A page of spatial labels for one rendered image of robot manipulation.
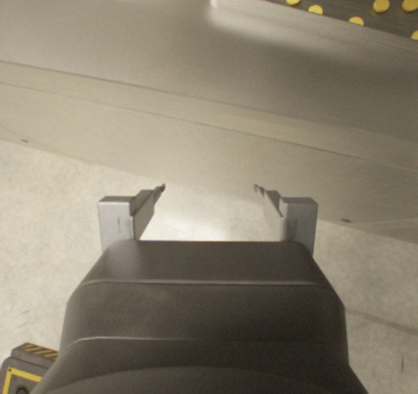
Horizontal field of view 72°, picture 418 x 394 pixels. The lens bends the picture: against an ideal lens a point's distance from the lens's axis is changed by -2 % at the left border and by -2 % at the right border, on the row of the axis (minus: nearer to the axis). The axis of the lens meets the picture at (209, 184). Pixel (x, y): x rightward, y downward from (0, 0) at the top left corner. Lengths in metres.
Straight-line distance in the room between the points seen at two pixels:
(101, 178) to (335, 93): 1.00
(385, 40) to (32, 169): 1.24
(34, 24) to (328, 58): 0.25
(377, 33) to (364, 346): 0.98
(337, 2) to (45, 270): 1.18
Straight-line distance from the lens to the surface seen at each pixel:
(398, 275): 1.12
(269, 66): 0.24
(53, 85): 0.35
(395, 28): 0.28
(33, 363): 0.92
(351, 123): 0.23
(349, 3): 0.28
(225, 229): 1.01
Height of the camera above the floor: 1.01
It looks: 78 degrees down
